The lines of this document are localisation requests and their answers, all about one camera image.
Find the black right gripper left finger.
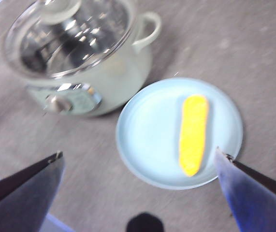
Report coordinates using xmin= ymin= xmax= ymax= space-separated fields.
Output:
xmin=0 ymin=151 xmax=65 ymax=232

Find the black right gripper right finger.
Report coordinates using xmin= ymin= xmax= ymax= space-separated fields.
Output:
xmin=214 ymin=146 xmax=276 ymax=232

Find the yellow corn cob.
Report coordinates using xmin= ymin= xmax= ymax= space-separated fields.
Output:
xmin=177 ymin=94 xmax=210 ymax=178

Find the glass lid with green knob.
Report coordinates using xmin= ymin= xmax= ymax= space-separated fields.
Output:
xmin=2 ymin=0 xmax=138 ymax=79

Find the light blue round plate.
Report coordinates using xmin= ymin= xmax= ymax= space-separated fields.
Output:
xmin=115 ymin=77 xmax=244 ymax=190

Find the pale green electric steamer pot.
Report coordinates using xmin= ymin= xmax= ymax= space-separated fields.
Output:
xmin=2 ymin=11 xmax=162 ymax=118

